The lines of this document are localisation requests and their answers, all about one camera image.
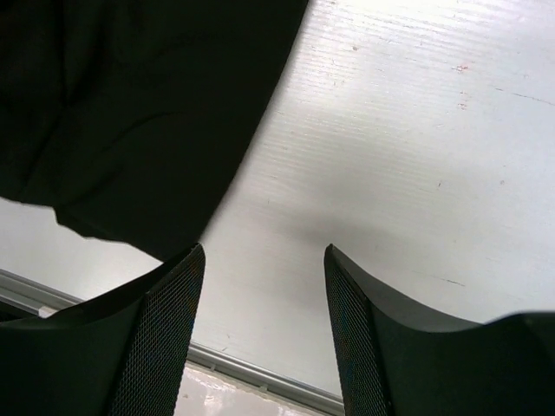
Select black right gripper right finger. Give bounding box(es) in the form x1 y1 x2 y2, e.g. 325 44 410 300
323 245 554 415

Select black shorts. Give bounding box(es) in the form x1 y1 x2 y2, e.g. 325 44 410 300
1 0 308 262

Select aluminium table edge rail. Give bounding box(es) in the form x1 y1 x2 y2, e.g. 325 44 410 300
1 270 344 415

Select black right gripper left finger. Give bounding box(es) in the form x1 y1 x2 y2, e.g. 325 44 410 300
1 244 206 415

